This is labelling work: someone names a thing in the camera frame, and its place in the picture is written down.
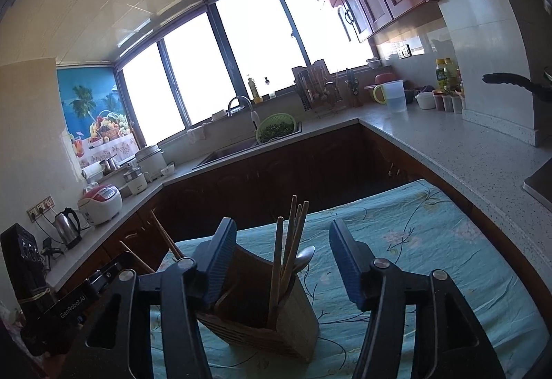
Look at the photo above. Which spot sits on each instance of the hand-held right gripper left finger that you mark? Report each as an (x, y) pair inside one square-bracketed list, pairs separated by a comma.
[(218, 271)]

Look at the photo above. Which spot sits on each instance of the white lidded bowl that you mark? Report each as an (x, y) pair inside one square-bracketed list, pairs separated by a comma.
[(425, 102)]

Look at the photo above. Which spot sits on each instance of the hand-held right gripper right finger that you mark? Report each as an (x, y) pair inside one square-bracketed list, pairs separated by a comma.
[(345, 262)]

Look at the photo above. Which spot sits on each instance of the curved sink faucet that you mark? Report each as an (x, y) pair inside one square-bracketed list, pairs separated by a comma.
[(254, 118)]

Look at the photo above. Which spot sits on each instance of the wooden utensil holder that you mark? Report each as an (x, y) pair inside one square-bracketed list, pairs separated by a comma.
[(297, 318)]

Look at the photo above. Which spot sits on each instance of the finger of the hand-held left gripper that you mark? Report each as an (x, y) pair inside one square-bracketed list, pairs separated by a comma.
[(101, 277)]

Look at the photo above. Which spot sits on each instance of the knife and scissors holder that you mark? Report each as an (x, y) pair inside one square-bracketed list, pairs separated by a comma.
[(354, 90)]

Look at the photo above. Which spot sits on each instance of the green colander with greens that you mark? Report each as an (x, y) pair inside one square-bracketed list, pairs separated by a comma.
[(276, 129)]

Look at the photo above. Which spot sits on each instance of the large kitchen window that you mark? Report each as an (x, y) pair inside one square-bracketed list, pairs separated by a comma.
[(258, 38)]

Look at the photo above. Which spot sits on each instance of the light bamboo chopstick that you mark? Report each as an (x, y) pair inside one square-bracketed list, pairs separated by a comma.
[(302, 228), (296, 232), (291, 228)]

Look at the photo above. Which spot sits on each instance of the white bowl on sill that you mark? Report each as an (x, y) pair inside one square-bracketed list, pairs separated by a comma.
[(374, 63)]

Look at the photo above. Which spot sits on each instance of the green bottle yellow cap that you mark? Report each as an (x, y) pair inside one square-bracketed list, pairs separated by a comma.
[(452, 76), (440, 77)]

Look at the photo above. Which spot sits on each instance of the small white electric pot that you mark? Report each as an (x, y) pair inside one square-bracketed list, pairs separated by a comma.
[(137, 185)]

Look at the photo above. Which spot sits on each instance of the steel electric kettle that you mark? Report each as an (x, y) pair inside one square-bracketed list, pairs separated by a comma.
[(69, 228)]

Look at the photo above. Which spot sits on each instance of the tall white rice cooker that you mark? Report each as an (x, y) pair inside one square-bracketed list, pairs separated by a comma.
[(151, 161)]

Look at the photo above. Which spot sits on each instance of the wall power socket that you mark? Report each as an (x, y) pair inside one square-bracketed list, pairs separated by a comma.
[(43, 207)]

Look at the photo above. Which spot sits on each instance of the kitchen sink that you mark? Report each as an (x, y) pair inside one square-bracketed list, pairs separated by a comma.
[(233, 152)]

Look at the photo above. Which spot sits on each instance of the paper towel roll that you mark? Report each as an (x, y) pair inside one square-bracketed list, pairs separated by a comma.
[(92, 173)]

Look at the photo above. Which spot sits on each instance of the teal floral tablecloth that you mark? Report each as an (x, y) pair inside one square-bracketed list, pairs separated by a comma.
[(409, 232)]

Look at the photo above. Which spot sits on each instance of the red and white rice cooker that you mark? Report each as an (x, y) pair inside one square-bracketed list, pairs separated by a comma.
[(101, 202)]

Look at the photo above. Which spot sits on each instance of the metal dish rack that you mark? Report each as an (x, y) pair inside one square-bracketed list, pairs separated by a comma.
[(310, 86)]

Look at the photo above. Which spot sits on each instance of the metal spoon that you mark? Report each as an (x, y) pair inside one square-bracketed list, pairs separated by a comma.
[(304, 255)]

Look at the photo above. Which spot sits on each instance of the yellow dish soap bottle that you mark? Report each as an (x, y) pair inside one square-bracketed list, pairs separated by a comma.
[(254, 91)]

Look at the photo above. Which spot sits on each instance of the wooden lower cabinets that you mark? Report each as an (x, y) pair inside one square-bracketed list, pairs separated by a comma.
[(258, 176)]

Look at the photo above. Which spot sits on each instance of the red lid spice jar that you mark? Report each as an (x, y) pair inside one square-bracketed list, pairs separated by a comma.
[(458, 104), (438, 102), (448, 104)]

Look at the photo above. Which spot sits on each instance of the small white bowl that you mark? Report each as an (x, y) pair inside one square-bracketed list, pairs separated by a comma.
[(168, 170)]

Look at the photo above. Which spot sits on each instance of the black glass stove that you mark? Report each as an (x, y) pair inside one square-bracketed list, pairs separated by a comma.
[(541, 189)]

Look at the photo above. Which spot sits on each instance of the pale sponge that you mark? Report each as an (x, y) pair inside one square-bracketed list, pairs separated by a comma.
[(219, 114)]

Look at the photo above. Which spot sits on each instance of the red lidded container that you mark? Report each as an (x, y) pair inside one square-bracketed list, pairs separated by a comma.
[(384, 78)]

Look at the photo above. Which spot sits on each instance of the white rag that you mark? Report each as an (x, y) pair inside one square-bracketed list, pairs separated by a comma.
[(199, 131)]

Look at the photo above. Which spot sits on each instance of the tropical fruit wall poster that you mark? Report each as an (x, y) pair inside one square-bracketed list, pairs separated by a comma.
[(86, 103)]

